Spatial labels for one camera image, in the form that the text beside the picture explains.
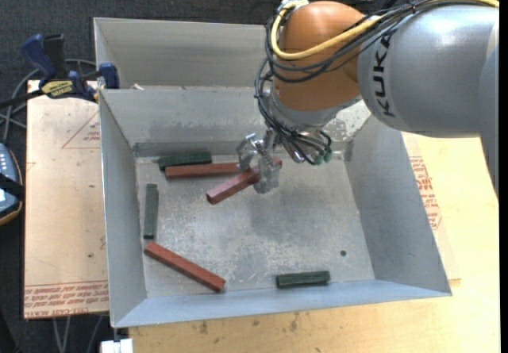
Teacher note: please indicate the grey metal bin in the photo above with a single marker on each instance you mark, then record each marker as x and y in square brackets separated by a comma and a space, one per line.
[278, 232]

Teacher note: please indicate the dark green flat block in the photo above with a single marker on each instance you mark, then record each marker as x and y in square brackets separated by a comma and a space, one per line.
[184, 160]
[303, 279]
[151, 210]

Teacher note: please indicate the red-brown block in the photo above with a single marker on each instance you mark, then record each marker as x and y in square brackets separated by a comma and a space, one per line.
[184, 266]
[198, 171]
[228, 189]

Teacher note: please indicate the brown cardboard board, red print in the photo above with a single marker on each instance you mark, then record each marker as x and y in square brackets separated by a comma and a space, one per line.
[63, 204]

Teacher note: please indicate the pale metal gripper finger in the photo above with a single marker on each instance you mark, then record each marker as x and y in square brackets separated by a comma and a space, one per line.
[247, 150]
[268, 181]

